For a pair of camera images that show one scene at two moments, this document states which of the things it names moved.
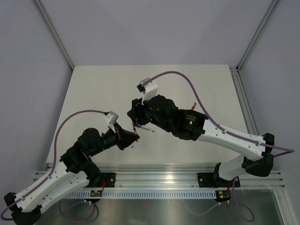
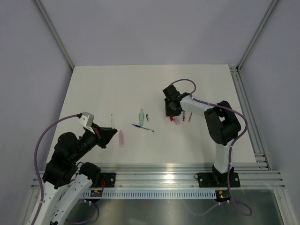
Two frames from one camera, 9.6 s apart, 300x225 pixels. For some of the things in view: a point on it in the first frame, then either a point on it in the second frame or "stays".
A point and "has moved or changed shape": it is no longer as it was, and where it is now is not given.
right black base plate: x=206 y=180 stays
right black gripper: x=137 y=112 to x=169 y=113
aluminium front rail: x=160 y=176 stays
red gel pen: x=134 y=129 has moved or changed shape
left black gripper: x=123 y=138 to x=103 y=135
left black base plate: x=109 y=179 stays
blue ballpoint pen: x=139 y=126 stays
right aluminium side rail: x=243 y=100 stays
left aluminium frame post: x=55 y=33 stays
